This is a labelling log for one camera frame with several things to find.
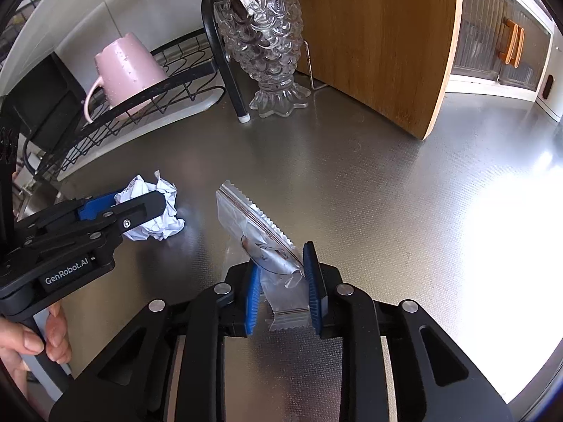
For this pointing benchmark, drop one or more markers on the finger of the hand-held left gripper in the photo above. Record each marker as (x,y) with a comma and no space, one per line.
(94,209)
(136,211)

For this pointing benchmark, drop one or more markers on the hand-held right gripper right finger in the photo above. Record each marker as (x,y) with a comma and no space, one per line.
(314,281)

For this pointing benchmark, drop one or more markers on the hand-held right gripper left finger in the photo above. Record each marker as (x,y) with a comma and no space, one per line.
(253,299)

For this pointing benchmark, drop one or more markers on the white paper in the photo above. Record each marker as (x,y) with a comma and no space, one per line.
(169,224)

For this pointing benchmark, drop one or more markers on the clear plastic wrapper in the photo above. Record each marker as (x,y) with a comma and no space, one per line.
(246,224)

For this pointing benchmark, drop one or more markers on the person's left hand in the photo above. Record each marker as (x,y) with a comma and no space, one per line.
(17,340)

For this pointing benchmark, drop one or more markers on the black box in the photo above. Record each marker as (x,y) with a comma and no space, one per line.
(44,101)

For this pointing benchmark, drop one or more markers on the white drip tray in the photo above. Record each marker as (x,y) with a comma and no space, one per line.
(211,96)

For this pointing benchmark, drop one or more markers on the pink cup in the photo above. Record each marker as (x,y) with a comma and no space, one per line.
(127,70)

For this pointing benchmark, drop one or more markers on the glass utensil holder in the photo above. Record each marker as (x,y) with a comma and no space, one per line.
(268,52)

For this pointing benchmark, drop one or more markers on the metal fork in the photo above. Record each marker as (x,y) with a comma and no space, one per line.
(220,2)

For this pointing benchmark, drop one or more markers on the wooden cutting board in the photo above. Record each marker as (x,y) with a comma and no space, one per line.
(374,44)

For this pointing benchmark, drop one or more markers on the white glass door cabinet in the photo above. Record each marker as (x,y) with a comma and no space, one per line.
(488,30)

